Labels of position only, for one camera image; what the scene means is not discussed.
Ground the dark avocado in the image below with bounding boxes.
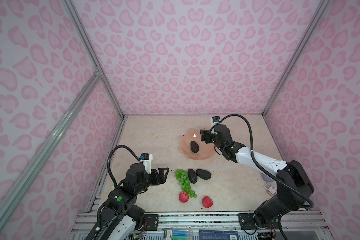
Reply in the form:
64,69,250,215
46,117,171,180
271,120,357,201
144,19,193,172
196,169,212,180
190,141,200,153
188,169,198,184

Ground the green grape bunch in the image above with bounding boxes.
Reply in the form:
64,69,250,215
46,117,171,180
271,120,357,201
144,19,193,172
175,169,197,198

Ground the red strawberry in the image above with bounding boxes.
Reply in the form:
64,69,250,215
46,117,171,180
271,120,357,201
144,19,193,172
179,192,190,203
202,196,213,209

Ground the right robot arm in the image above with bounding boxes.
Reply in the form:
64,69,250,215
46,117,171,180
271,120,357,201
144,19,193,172
200,125,314,229

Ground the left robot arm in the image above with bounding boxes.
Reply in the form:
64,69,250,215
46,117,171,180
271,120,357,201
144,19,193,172
86,163,170,240

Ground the pink glass fruit bowl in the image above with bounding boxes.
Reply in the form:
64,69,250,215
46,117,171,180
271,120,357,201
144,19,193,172
180,129,215,161

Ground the green label box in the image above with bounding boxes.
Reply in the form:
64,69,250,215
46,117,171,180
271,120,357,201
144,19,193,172
163,229,194,240

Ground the blue circuit board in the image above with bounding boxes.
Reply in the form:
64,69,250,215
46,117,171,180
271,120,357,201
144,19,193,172
199,230,239,240

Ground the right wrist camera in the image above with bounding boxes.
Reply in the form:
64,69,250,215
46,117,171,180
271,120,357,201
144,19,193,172
211,116,221,128

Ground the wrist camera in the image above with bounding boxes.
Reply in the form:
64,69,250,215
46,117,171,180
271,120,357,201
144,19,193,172
211,116,221,128
140,153,153,175

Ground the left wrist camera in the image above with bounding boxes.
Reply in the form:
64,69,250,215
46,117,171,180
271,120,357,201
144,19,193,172
140,153,153,175

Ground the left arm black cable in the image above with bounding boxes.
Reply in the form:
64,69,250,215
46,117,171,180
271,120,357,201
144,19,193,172
107,144,142,188

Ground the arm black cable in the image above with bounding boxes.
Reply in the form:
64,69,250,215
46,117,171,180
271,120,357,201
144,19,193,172
218,113,315,209
107,144,142,188

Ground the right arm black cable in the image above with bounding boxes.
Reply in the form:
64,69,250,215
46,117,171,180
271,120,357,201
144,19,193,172
218,113,315,209

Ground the diagonal aluminium frame bar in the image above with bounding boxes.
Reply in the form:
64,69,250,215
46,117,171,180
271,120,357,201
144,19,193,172
0,73,102,233

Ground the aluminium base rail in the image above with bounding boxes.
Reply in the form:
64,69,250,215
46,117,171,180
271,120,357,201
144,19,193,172
68,209,328,240

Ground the aluminium corner frame post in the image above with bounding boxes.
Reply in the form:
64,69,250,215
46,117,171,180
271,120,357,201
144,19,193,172
61,0,125,120

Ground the right aluminium corner post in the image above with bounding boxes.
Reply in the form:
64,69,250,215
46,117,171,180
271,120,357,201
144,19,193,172
262,0,332,118

